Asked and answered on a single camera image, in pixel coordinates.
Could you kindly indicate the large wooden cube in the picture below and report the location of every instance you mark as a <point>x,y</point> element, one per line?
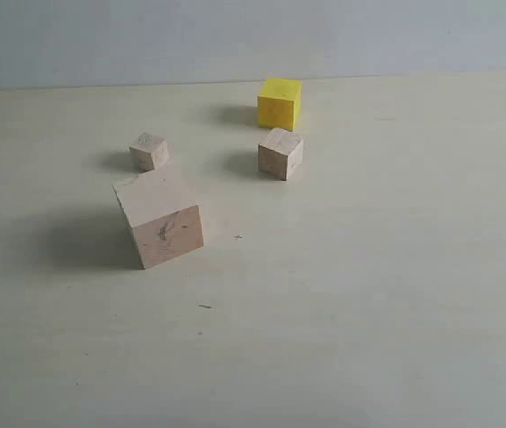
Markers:
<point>162,214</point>

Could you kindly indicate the yellow cube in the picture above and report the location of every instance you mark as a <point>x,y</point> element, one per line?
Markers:
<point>279,103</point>

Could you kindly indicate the medium wooden cube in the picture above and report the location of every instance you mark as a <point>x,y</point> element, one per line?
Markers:
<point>280,153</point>

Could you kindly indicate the small wooden cube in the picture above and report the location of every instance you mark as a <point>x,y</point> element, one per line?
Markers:
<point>149,152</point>

